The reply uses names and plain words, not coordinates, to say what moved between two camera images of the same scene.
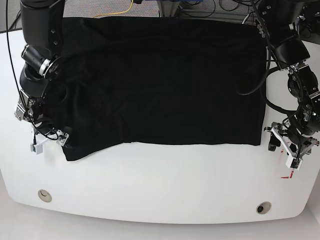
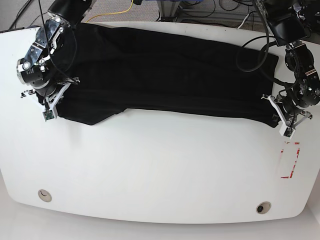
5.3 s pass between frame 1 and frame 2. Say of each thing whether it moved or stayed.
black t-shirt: moved
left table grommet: stayed
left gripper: moved
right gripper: moved
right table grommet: stayed
